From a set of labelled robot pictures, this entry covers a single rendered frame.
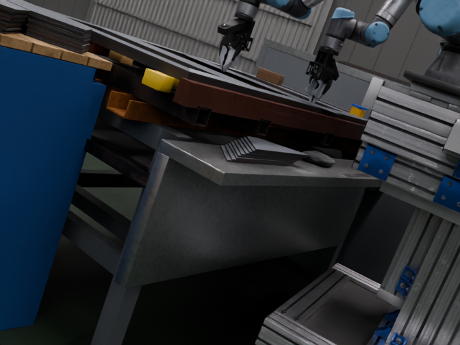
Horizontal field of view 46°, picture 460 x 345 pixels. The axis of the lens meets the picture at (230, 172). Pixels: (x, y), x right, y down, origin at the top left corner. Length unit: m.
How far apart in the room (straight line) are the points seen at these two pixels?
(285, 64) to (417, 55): 1.91
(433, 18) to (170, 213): 0.82
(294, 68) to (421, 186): 1.54
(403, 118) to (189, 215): 0.66
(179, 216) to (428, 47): 3.63
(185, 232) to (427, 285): 0.80
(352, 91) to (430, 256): 1.27
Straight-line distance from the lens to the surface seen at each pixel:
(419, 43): 4.78
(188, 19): 5.48
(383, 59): 4.81
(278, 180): 1.37
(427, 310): 1.86
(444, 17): 1.50
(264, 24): 5.11
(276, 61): 3.10
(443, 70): 1.61
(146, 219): 1.32
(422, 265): 1.83
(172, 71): 1.39
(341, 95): 2.89
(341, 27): 2.10
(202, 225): 1.49
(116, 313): 1.60
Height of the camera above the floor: 0.93
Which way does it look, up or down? 12 degrees down
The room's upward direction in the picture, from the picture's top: 20 degrees clockwise
